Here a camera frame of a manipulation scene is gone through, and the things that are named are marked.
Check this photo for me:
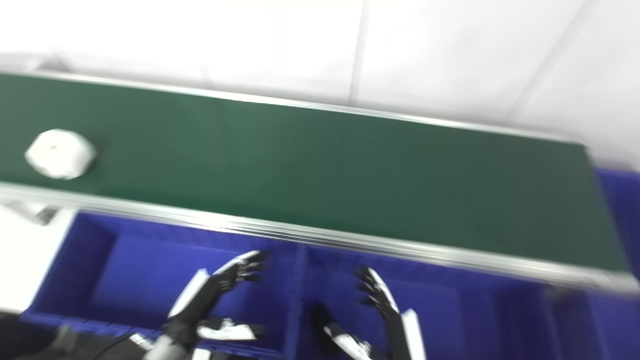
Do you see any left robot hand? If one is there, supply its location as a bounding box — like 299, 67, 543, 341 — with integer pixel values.
163, 249, 271, 352

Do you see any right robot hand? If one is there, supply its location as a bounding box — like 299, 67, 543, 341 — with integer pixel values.
309, 265, 427, 360

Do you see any white hexagonal part with hole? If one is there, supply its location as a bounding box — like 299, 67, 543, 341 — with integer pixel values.
24, 128, 98, 181

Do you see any large blue plastic bin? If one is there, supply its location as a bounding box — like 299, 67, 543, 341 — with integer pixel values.
21, 210, 303, 359

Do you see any green conveyor belt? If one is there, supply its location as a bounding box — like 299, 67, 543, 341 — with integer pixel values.
0, 73, 631, 273
0, 52, 640, 296

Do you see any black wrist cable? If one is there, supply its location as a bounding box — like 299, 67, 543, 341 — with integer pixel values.
90, 334, 141, 360

